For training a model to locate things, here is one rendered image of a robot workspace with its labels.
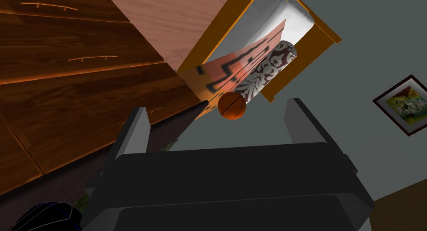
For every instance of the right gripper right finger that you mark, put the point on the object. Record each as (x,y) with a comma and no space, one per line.
(302,127)

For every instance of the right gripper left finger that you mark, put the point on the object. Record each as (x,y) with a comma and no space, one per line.
(138,134)

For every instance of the orange basketball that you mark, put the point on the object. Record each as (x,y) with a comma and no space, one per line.
(232,106)

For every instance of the brown wooden dresser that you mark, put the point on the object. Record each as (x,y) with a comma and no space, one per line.
(66,101)

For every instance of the orange-framed bed with bedding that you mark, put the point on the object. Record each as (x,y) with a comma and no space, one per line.
(233,62)

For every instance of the black ball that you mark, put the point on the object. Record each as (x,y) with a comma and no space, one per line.
(46,219)

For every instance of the dark-framed wall picture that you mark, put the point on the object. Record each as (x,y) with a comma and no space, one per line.
(408,106)

